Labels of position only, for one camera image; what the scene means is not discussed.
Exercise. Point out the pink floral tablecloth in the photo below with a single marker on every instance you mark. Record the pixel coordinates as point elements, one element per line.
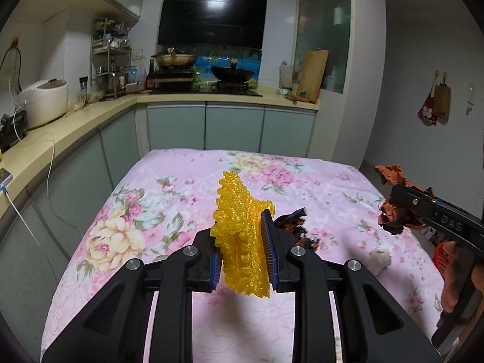
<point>170,196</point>

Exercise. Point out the smartphone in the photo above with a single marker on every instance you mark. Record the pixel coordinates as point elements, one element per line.
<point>4,177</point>

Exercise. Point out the white wall hook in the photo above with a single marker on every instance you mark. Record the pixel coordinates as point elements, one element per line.
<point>471,96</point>

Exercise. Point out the dark glass bottle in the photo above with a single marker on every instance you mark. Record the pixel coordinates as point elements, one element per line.
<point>151,77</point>

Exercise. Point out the black range hood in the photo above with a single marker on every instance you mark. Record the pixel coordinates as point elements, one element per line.
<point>211,19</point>

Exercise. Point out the black lidded jar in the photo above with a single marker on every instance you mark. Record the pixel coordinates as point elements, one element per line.
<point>83,89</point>

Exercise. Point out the black electric device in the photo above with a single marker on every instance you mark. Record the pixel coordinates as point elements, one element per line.
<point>13,130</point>

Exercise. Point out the gold frying pan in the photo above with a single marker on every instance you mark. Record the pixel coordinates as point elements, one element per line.
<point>174,59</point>

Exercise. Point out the black cooktop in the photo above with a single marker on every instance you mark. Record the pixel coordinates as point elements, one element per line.
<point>211,90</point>

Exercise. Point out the small tabletop stove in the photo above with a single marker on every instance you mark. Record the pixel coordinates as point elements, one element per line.
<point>174,75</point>

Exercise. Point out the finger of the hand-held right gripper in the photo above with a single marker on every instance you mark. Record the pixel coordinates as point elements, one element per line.
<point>410,198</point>

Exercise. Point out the black brown crumpled wrapper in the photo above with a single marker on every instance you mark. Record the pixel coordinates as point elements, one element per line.
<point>302,240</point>

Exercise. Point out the yellow bubble wrap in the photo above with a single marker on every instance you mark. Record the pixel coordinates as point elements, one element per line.
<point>238,234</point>

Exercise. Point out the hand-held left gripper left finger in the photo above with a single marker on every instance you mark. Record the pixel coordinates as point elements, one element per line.
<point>216,272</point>

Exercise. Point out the frosted glass door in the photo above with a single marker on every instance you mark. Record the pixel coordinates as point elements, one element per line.
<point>323,26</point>

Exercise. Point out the brown hanging bag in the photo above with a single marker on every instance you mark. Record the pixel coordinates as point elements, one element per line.
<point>442,102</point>

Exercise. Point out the orange kitchen utensil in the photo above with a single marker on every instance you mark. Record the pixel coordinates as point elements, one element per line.
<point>300,97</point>

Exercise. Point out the small white crumpled tissue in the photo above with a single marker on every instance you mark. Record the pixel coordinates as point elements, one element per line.
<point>380,261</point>

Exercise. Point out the person's right hand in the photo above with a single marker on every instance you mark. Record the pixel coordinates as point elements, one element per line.
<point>453,295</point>

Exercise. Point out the white rice cooker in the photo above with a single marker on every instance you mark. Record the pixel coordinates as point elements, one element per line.
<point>43,102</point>

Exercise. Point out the grey base cabinets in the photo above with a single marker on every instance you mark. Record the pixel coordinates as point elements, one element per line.
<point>230,128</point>

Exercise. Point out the wooden cutting board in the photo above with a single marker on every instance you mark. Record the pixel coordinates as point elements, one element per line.
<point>312,75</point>

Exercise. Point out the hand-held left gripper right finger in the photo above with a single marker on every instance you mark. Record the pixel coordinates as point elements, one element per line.
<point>269,249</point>

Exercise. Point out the red plastic basket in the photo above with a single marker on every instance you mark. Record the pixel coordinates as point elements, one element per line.
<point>440,261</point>

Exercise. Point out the black wok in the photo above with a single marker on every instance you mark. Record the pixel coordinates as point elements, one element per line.
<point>231,73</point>

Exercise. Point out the red patterned hanging bag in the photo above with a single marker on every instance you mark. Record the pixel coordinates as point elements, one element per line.
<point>427,111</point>

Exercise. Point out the metal spice rack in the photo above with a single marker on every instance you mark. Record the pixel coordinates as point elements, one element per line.
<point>109,56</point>

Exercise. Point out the beige kitchen counter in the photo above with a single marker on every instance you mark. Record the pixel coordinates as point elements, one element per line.
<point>75,121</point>

